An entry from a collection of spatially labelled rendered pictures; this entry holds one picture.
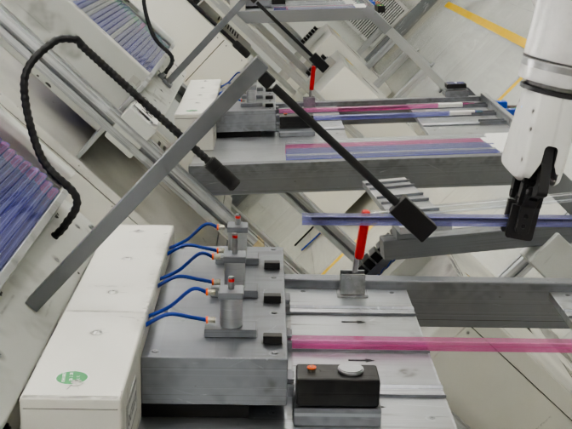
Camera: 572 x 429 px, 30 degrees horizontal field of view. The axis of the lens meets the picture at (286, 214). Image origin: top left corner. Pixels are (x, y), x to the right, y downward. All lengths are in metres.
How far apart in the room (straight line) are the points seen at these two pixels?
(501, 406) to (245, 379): 1.37
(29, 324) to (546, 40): 0.61
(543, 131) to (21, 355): 0.59
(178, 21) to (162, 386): 4.70
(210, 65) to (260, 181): 3.57
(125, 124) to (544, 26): 1.04
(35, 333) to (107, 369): 0.15
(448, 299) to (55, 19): 1.12
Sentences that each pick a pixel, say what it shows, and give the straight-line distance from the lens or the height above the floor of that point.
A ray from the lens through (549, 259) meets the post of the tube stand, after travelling 1.62.
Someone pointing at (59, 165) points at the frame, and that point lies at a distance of 1.33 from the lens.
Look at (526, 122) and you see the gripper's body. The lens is 1.21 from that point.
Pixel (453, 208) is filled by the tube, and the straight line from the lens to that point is 1.47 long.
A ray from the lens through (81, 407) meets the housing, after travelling 0.87.
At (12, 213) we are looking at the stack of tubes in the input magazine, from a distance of 1.14.
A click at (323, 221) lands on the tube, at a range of 1.22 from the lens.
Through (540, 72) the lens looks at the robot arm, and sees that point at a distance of 1.20.
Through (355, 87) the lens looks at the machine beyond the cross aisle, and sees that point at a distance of 5.67.
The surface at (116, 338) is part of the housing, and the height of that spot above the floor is 1.28.
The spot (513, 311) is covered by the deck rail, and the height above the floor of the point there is 0.87.
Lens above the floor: 1.43
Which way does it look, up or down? 11 degrees down
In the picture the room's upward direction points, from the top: 48 degrees counter-clockwise
